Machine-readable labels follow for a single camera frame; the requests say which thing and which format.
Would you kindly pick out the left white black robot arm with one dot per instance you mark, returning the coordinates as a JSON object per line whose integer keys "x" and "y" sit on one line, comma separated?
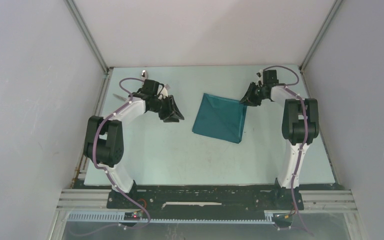
{"x": 104, "y": 138}

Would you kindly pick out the teal cloth napkin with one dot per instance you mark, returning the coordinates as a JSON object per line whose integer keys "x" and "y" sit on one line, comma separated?
{"x": 220, "y": 118}

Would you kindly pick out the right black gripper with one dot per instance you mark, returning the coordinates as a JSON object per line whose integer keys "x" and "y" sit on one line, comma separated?
{"x": 249, "y": 99}

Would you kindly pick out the grey slotted cable duct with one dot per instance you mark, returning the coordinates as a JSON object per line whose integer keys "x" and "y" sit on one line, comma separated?
{"x": 120, "y": 217}

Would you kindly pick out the silver knife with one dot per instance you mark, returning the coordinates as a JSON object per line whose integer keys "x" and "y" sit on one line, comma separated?
{"x": 121, "y": 98}

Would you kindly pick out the silver spoon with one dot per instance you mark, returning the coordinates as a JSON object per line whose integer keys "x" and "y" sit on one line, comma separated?
{"x": 144, "y": 75}

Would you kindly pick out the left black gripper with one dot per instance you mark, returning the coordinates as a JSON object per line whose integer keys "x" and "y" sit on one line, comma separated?
{"x": 171, "y": 108}

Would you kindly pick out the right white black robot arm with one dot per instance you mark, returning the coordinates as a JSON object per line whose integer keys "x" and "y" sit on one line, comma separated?
{"x": 300, "y": 122}

